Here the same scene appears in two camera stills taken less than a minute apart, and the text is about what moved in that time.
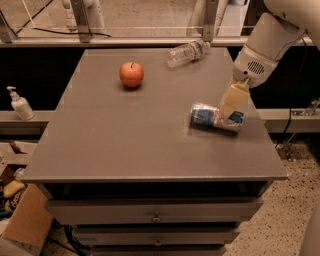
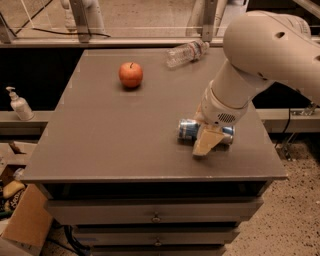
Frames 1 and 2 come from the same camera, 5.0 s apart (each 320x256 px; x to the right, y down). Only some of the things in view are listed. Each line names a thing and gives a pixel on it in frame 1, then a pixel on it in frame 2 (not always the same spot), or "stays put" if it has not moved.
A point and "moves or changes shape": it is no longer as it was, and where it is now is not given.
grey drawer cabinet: x=126 y=168 stays put
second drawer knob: x=158 y=243 stays put
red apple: x=131 y=74 stays put
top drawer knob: x=156 y=218 stays put
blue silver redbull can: x=210 y=116 moves or changes shape
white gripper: x=250 y=67 to x=218 y=111
